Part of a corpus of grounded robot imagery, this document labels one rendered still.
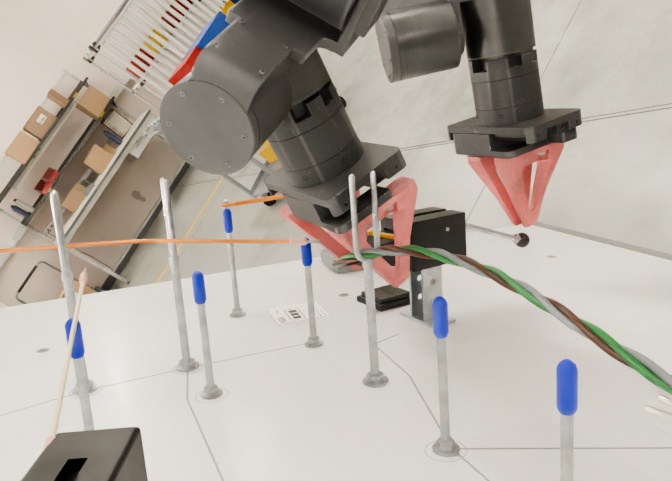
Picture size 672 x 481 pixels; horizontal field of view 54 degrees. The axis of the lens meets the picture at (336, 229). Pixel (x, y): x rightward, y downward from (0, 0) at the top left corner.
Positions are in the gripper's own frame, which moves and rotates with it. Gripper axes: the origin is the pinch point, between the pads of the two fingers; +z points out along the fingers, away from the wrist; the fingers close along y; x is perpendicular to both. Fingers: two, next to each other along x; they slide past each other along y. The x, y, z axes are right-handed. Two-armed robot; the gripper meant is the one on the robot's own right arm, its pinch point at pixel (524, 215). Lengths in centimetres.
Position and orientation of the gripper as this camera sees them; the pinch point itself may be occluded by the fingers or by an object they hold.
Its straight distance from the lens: 62.4
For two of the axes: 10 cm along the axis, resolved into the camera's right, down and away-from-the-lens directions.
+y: 5.1, 1.4, -8.5
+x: 8.3, -3.3, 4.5
